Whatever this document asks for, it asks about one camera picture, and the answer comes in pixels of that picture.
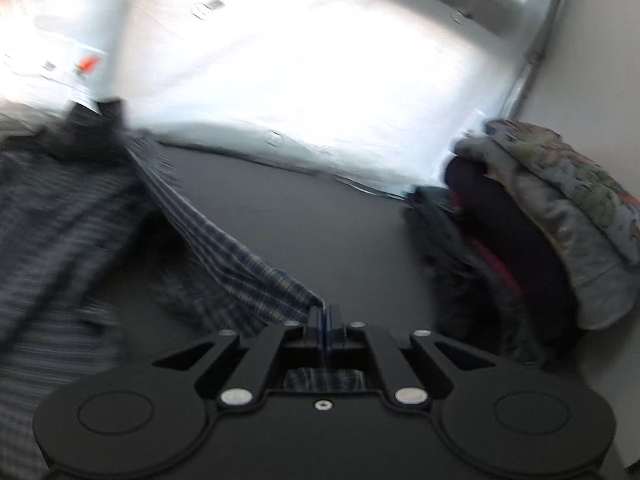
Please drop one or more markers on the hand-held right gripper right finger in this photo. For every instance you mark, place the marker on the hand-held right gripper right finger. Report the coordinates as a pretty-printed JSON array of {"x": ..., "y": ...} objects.
[{"x": 330, "y": 327}]

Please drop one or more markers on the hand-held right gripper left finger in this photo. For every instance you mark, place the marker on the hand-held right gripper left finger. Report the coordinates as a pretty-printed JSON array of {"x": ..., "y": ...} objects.
[{"x": 316, "y": 327}]

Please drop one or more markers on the blue plaid shirt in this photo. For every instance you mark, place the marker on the blue plaid shirt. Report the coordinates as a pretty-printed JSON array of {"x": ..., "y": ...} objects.
[{"x": 220, "y": 260}]

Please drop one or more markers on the pile of folded clothes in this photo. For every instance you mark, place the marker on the pile of folded clothes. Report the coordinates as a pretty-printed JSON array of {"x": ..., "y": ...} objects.
[{"x": 565, "y": 220}]

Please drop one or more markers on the dark checked garment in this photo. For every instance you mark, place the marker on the dark checked garment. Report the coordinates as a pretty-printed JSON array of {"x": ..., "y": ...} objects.
[{"x": 450, "y": 260}]

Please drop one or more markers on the red garment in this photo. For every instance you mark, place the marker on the red garment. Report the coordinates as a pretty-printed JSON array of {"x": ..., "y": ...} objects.
[{"x": 495, "y": 262}]

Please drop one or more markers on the black garment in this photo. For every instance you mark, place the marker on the black garment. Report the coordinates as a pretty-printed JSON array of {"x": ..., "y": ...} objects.
[{"x": 515, "y": 230}]

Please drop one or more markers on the plain plastic-wrapped mattress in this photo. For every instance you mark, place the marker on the plain plastic-wrapped mattress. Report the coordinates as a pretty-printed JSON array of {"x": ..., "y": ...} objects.
[{"x": 325, "y": 60}]

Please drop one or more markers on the carrot print label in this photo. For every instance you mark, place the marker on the carrot print label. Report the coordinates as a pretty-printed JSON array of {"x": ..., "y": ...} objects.
[{"x": 86, "y": 66}]

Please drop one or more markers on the grey metal rail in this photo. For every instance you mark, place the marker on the grey metal rail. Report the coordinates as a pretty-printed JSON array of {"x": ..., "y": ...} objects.
[{"x": 542, "y": 35}]

